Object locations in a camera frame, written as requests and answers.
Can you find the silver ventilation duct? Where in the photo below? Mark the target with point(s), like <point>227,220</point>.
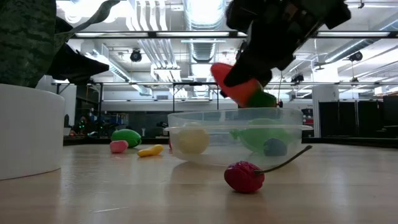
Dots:
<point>203,15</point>

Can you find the black overhead beam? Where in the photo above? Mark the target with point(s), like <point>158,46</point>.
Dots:
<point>152,34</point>

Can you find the orange toy carrot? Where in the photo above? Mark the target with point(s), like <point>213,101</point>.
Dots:
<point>245,93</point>

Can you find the clear plastic tupperware container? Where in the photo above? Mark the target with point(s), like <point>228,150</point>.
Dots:
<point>217,159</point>

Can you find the small red toy fruit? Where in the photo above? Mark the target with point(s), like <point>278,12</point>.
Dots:
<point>169,144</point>

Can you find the yellow toy banana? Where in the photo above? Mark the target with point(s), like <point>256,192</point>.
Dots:
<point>150,151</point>

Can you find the artificial green plant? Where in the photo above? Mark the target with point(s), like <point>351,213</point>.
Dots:
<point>25,40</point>

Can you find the black aluminium table frame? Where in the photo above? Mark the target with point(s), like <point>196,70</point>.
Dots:
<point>93,141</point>

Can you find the white plant pot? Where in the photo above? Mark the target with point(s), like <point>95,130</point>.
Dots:
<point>28,130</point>

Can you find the pink toy fruit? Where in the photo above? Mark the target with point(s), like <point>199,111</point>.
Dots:
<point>118,147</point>

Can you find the black ceiling spotlight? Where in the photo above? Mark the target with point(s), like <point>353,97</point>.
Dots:
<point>136,56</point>

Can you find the black cabinet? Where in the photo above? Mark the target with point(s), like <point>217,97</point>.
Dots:
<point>342,118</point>

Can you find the dark blue toy fruit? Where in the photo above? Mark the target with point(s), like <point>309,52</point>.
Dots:
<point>275,147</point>

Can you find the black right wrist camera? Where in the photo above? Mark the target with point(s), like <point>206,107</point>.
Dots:
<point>237,15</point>

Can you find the yellow toy lemon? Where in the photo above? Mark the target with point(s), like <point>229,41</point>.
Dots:
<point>193,141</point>

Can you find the red toy cherry with stem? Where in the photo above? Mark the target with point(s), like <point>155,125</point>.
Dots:
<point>242,179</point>

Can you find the green toy pear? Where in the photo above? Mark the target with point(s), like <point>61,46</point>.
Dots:
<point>255,138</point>

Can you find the green toy mango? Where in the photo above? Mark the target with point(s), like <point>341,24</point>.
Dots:
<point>126,136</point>

